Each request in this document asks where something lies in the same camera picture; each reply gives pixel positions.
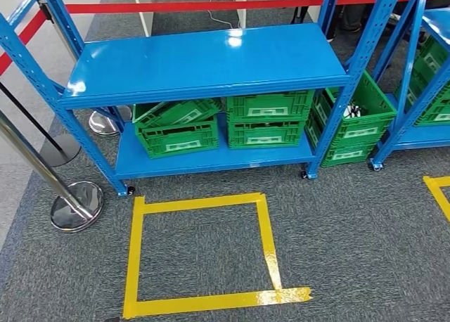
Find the blue metal shelf rack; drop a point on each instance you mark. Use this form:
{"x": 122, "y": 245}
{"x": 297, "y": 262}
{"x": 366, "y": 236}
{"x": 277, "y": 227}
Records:
{"x": 404, "y": 119}
{"x": 196, "y": 59}

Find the red barrier belt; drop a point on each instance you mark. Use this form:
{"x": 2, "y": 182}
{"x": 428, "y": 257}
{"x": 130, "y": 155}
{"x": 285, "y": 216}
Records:
{"x": 24, "y": 38}
{"x": 196, "y": 6}

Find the chrome barrier stanchion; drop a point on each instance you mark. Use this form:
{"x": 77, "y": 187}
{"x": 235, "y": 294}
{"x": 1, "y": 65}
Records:
{"x": 103, "y": 122}
{"x": 75, "y": 208}

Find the white and black parts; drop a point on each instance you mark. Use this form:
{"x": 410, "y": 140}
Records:
{"x": 351, "y": 111}

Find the white desk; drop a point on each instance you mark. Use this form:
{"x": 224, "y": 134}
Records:
{"x": 142, "y": 12}

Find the person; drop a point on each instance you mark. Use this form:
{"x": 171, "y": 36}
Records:
{"x": 346, "y": 17}

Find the black pole stand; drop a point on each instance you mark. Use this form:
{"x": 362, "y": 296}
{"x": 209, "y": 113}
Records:
{"x": 61, "y": 150}

